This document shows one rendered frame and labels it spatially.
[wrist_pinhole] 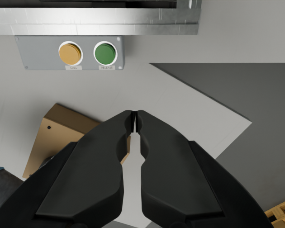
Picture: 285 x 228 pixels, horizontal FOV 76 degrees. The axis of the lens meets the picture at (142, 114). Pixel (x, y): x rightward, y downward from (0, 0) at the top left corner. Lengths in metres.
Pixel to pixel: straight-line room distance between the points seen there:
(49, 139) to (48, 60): 0.23
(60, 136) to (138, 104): 0.23
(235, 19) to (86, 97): 0.43
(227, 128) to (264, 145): 1.48
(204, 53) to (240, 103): 1.24
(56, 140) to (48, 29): 0.29
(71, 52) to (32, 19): 0.09
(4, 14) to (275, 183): 2.59
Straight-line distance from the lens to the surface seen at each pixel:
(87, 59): 0.41
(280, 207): 2.97
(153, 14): 0.39
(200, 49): 0.52
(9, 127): 0.71
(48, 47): 0.43
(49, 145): 0.58
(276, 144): 2.18
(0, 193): 0.46
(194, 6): 0.40
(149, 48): 0.49
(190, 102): 0.56
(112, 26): 0.39
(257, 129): 1.96
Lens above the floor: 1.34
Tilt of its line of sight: 60 degrees down
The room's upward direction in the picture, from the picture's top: 178 degrees clockwise
